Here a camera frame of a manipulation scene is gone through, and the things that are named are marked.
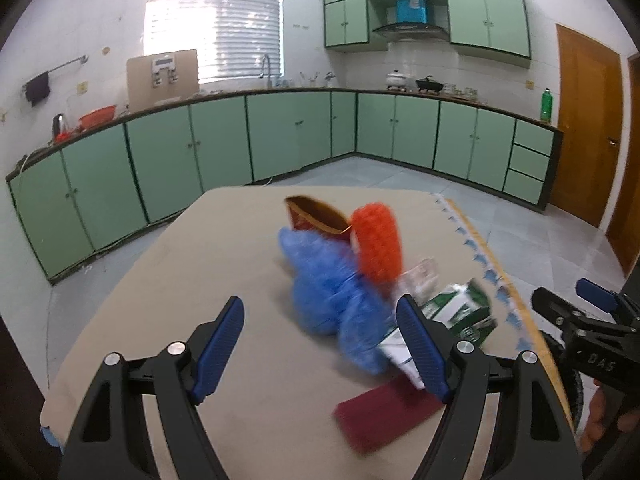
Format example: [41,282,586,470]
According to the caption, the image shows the wooden table with beige cloth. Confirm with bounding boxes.
[40,186,573,480]

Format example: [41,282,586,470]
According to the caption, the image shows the green base cabinets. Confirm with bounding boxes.
[6,87,563,286]

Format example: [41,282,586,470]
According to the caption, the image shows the brown board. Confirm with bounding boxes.
[126,49,199,111]

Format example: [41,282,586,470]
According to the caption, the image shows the green white drink carton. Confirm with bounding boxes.
[377,280,498,391]

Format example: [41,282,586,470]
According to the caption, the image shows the clear wrapper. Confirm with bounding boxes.
[400,259,441,301]

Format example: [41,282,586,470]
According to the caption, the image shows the plain wooden door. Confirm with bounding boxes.
[605,52,640,278]

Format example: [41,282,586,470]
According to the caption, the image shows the metal towel bar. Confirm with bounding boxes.
[22,55,90,88]

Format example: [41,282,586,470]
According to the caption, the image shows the dark towel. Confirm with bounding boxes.
[25,72,51,107]

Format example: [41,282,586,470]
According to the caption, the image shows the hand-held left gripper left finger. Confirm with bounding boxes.
[59,296,246,480]

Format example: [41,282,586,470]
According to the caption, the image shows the person's right hand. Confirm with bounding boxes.
[579,384,624,454]

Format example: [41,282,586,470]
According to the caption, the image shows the range hood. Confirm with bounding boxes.
[372,22,451,43]

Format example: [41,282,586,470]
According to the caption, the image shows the green wall cabinets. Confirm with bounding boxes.
[322,0,533,68]

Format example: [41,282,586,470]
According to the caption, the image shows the dark red cloth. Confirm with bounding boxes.
[334,375,443,456]

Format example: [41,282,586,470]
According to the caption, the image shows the blue box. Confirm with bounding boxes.
[396,0,430,25]

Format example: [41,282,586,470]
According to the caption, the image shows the wooden door with handle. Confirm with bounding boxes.
[552,23,626,228]

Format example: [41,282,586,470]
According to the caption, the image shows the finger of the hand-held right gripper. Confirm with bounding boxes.
[575,278,640,329]
[531,287,637,342]

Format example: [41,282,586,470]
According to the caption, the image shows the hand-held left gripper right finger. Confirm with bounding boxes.
[395,294,585,480]

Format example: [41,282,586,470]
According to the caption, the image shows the red basin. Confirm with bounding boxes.
[78,105,118,131]

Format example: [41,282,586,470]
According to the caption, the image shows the orange foam net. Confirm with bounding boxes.
[349,202,403,293]

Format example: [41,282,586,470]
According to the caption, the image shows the white window blinds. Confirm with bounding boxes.
[144,0,285,86]

